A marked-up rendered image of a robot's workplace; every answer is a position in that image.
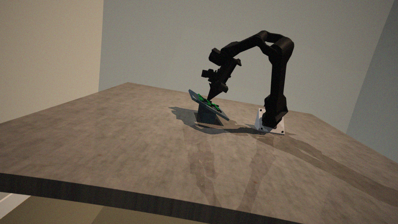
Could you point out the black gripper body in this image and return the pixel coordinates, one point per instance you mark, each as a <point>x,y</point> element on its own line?
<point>220,83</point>

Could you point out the grey switch panel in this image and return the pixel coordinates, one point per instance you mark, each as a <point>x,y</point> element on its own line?
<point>207,110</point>

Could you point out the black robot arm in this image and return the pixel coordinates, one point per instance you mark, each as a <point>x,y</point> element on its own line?
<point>278,55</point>

